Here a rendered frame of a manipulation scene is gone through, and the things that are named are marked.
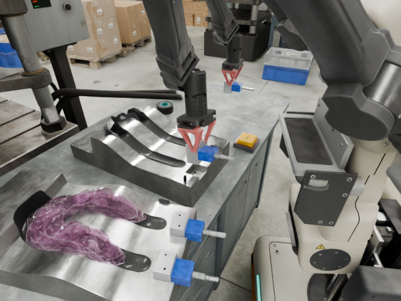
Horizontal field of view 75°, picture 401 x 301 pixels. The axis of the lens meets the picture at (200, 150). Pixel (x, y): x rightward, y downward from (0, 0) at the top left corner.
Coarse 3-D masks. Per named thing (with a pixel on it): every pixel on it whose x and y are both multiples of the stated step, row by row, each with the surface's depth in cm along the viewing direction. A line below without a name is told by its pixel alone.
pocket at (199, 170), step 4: (192, 164) 78; (192, 168) 79; (196, 168) 80; (200, 168) 79; (204, 168) 78; (188, 172) 77; (192, 172) 79; (196, 172) 79; (200, 172) 79; (204, 172) 78; (196, 176) 78; (200, 176) 76
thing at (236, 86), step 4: (224, 84) 115; (232, 84) 114; (236, 84) 114; (240, 84) 114; (224, 88) 116; (228, 88) 115; (232, 88) 114; (236, 88) 114; (240, 88) 114; (244, 88) 114; (248, 88) 113; (252, 88) 112; (224, 92) 117; (228, 92) 116
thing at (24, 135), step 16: (0, 112) 127; (16, 112) 127; (32, 112) 127; (0, 128) 115; (16, 128) 115; (32, 128) 116; (0, 144) 106; (16, 144) 105; (32, 144) 105; (48, 144) 108; (0, 160) 97; (16, 160) 98; (0, 176) 95
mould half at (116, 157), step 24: (168, 120) 97; (72, 144) 92; (96, 144) 83; (120, 144) 82; (144, 144) 86; (168, 144) 88; (216, 144) 87; (120, 168) 84; (144, 168) 78; (168, 168) 77; (216, 168) 85; (168, 192) 77; (192, 192) 73
